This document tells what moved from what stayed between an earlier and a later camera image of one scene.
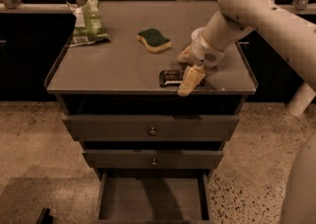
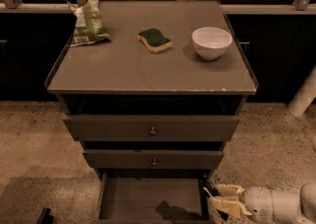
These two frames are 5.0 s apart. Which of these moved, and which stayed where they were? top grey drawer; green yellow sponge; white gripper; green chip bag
Moved: white gripper
Stayed: green yellow sponge; green chip bag; top grey drawer
